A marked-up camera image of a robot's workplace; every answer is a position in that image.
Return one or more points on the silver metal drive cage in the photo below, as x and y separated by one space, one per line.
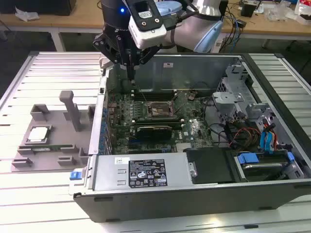
227 97

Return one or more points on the tall black box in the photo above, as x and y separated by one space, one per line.
224 8

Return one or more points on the small silver heatsink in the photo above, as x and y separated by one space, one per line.
183 146

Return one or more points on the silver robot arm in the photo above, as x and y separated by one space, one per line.
187 34

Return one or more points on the green motherboard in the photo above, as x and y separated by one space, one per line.
192 116

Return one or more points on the white and red bag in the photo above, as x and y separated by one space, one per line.
302 9

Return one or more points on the silver CPU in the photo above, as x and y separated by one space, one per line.
38 133

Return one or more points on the black plastic shroud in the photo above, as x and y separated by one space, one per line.
209 165

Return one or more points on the thin metal locking lever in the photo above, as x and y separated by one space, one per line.
144 98
175 97

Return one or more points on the grey parts rack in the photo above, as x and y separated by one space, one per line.
58 136

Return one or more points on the black RAM slot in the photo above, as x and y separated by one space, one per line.
155 98
155 120
155 93
176 125

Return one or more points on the small black container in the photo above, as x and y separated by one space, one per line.
247 11

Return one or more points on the green RAM stick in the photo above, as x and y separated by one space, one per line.
60 146

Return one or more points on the large black box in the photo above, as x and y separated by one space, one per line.
36 6

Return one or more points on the black open PC case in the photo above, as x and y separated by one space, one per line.
194 204

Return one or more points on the black power adapter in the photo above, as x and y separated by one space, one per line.
241 23

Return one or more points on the silver power supply unit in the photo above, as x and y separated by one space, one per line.
109 170

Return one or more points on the black graphics card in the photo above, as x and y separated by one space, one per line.
155 133

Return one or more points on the wooden desk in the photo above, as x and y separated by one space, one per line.
73 20

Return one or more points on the crumpled white plastic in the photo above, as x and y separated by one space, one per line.
25 15

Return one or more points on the black round case speaker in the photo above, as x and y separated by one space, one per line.
126 87

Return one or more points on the clear plastic wrap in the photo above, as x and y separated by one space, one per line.
277 12

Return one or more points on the blue expansion slot clip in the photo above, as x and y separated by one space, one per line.
100 145
105 112
103 125

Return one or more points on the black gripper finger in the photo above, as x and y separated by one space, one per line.
151 52
97 43

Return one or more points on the blue case latch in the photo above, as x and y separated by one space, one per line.
75 175

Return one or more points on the round coin battery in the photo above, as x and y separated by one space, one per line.
191 97

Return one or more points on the hard disk in blue carrier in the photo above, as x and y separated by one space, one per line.
247 159

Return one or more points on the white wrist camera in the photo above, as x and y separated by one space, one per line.
148 36

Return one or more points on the CPU socket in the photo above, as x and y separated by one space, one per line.
158 110

